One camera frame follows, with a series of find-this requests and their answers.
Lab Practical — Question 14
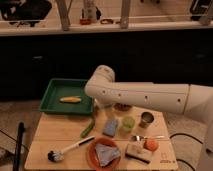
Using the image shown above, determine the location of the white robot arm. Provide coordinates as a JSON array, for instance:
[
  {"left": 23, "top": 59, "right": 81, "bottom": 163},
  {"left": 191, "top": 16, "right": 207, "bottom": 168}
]
[{"left": 85, "top": 65, "right": 213, "bottom": 171}]

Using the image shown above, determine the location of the dark brown bowl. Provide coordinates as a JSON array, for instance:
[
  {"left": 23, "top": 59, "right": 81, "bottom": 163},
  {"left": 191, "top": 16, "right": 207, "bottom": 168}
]
[{"left": 114, "top": 103, "right": 132, "bottom": 111}]

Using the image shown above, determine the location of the green cucumber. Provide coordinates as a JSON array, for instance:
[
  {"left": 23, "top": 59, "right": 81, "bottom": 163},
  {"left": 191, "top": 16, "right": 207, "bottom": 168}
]
[{"left": 80, "top": 116, "right": 95, "bottom": 138}]

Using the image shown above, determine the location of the green plastic tray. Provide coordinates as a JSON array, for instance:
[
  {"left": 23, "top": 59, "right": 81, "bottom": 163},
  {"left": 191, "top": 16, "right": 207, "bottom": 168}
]
[{"left": 39, "top": 78, "right": 94, "bottom": 116}]

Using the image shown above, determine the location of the small green cup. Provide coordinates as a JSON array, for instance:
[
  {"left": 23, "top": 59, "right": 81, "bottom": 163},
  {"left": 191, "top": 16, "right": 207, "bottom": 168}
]
[{"left": 122, "top": 116, "right": 135, "bottom": 132}]

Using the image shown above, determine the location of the metal cup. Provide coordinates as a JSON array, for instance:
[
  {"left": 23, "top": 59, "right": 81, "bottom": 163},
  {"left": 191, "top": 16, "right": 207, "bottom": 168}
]
[{"left": 140, "top": 112, "right": 154, "bottom": 128}]

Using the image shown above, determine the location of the metal spoon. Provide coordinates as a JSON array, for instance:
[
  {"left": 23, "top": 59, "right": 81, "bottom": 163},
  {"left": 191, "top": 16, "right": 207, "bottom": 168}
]
[{"left": 130, "top": 135, "right": 164, "bottom": 141}]

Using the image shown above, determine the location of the blue grey cloth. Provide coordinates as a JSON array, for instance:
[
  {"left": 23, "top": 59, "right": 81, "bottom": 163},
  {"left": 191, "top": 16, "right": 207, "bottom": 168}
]
[{"left": 95, "top": 143, "right": 120, "bottom": 167}]

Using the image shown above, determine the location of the brown sponge block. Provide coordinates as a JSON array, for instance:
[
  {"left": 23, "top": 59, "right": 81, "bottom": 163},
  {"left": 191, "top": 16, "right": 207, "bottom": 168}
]
[{"left": 125, "top": 143, "right": 152, "bottom": 164}]

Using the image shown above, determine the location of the orange plate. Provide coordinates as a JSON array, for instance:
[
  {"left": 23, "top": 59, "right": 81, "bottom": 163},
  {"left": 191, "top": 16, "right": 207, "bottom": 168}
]
[{"left": 86, "top": 137, "right": 121, "bottom": 171}]

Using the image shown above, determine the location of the wooden folding table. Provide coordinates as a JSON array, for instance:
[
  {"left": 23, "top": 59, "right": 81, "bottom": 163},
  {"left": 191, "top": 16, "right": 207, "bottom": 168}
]
[{"left": 24, "top": 106, "right": 178, "bottom": 171}]

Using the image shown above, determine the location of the orange fruit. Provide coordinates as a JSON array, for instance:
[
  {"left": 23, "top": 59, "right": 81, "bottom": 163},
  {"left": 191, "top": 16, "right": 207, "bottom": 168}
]
[{"left": 144, "top": 139, "right": 159, "bottom": 152}]

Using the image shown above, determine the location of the white dish brush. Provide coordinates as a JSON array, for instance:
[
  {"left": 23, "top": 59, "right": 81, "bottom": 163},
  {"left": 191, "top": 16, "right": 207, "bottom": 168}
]
[{"left": 47, "top": 136, "right": 95, "bottom": 162}]

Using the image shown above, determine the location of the black pole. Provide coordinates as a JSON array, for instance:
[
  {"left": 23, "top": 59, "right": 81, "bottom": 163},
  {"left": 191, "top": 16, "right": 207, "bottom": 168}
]
[{"left": 13, "top": 122, "right": 25, "bottom": 171}]

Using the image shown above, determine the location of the black office chair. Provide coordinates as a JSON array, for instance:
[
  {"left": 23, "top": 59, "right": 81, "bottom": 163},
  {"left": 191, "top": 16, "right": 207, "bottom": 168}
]
[{"left": 0, "top": 0, "right": 52, "bottom": 27}]

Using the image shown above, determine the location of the black floor cable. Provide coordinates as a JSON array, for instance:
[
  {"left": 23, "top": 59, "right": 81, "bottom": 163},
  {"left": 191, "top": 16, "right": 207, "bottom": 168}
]
[{"left": 169, "top": 132, "right": 209, "bottom": 171}]

